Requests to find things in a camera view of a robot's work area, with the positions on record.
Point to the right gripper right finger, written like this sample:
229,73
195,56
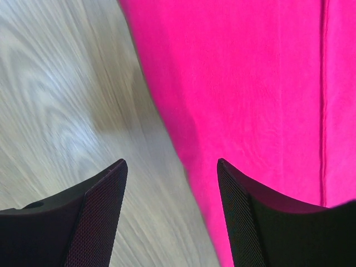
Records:
267,228

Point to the pink t shirt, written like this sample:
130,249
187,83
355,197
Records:
267,85

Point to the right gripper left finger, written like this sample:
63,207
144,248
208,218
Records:
75,227

